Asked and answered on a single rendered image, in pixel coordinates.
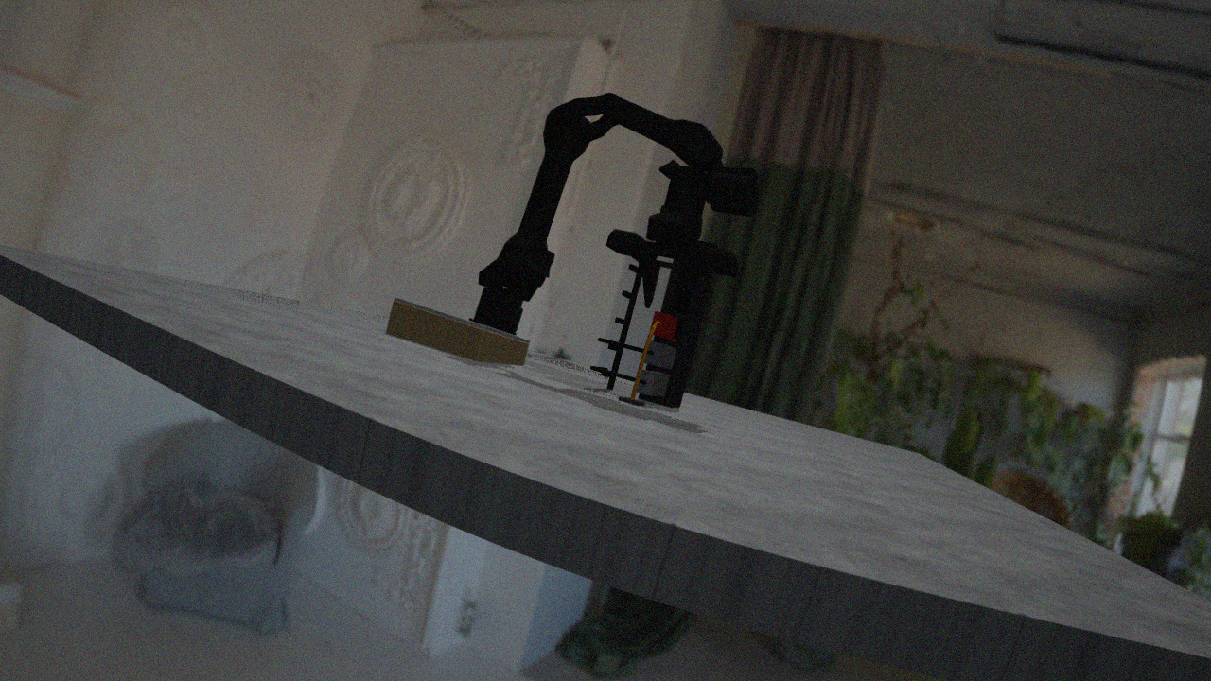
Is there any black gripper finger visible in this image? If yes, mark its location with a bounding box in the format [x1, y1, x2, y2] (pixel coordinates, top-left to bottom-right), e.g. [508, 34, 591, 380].
[668, 263, 708, 314]
[632, 253, 660, 308]

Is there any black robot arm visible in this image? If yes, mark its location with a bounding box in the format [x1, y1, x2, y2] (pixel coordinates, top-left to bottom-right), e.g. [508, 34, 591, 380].
[469, 93, 761, 334]

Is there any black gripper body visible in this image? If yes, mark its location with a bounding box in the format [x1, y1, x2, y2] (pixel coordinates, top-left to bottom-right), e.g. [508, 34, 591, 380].
[606, 201, 739, 277]

